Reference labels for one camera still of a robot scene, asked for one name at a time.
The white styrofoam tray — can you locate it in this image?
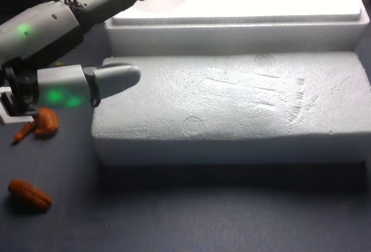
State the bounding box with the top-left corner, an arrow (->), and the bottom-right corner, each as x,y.
104,0 -> 371,59

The brown toy chicken drumstick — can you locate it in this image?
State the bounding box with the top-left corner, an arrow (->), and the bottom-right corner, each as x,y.
14,107 -> 61,143

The orange toy bread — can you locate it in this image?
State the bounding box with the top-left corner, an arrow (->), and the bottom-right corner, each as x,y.
8,178 -> 53,214

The white styrofoam block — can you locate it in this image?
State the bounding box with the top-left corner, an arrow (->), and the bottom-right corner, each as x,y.
91,51 -> 371,166

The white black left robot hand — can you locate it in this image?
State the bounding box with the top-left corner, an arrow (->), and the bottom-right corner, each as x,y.
0,0 -> 160,109

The grey table cloth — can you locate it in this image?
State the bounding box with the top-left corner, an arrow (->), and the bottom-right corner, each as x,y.
0,11 -> 371,252

